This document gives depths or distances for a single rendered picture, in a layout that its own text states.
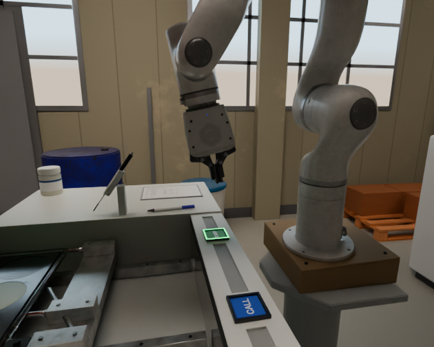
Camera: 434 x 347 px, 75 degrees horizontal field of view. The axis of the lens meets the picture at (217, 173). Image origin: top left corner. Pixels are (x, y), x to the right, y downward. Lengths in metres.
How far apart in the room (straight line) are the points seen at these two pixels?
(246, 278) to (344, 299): 0.31
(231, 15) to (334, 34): 0.26
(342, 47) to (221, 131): 0.33
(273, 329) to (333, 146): 0.41
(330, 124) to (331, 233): 0.29
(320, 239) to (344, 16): 0.52
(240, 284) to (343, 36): 0.55
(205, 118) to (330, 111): 0.26
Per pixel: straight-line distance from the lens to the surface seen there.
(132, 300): 0.76
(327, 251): 0.81
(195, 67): 0.52
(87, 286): 0.73
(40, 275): 0.77
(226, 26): 0.54
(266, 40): 3.17
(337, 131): 0.66
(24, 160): 3.35
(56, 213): 0.95
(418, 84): 4.28
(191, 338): 0.60
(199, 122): 0.60
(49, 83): 3.23
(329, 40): 0.73
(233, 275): 0.56
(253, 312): 0.47
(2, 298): 0.73
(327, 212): 0.76
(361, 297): 0.82
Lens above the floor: 1.26
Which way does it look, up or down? 13 degrees down
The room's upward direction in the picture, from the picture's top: straight up
